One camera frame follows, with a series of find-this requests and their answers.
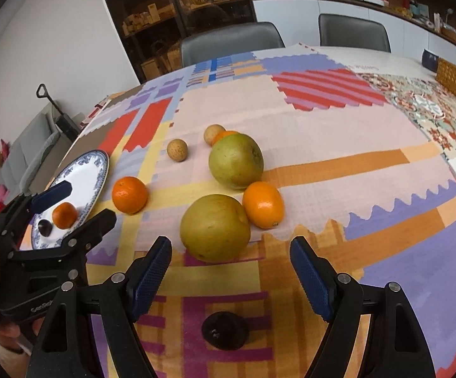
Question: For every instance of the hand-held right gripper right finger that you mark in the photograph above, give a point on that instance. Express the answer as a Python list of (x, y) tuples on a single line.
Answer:
[(310, 279)]

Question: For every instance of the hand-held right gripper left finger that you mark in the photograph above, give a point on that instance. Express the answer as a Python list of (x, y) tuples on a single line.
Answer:
[(153, 279)]

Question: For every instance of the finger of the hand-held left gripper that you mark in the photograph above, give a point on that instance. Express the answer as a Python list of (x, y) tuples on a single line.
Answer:
[(52, 197), (94, 228)]

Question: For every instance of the small orange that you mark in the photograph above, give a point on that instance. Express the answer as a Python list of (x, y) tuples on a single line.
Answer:
[(64, 215)]

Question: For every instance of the dark plum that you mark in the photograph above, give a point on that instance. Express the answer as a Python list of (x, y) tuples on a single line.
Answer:
[(224, 330), (45, 227)]

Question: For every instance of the blue patterned white plate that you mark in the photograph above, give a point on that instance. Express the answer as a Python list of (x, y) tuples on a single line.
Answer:
[(86, 173)]

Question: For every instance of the round orange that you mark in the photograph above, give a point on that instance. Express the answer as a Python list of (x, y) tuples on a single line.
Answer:
[(129, 195)]

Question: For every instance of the oval orange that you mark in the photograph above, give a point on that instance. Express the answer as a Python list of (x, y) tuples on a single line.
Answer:
[(263, 204)]

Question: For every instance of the small brown round fruit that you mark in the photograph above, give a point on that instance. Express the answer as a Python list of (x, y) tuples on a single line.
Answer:
[(177, 150), (212, 134)]

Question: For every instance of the person's left hand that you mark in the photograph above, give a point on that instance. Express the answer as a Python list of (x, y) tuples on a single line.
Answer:
[(5, 342)]

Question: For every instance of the grey sofa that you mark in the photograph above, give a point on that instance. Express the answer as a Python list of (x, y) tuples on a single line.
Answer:
[(27, 153)]

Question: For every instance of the red plush toy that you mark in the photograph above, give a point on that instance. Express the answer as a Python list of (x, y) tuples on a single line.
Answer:
[(5, 145)]

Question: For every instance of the black upright vacuum cleaner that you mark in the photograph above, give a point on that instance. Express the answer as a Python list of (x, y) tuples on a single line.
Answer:
[(54, 110)]

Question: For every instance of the patchwork tablecloth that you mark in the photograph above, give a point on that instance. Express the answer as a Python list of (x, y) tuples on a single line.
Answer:
[(330, 145)]

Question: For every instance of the glass door cabinet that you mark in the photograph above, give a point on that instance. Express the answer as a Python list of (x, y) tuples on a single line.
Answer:
[(172, 19)]

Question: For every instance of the grey chair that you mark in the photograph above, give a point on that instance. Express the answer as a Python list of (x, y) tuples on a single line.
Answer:
[(352, 31), (228, 43)]

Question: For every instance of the dark blue cup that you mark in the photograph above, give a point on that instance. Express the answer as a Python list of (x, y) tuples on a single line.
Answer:
[(430, 61)]

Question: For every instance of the white counter cabinet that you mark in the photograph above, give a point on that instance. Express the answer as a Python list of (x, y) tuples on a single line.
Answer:
[(369, 12)]

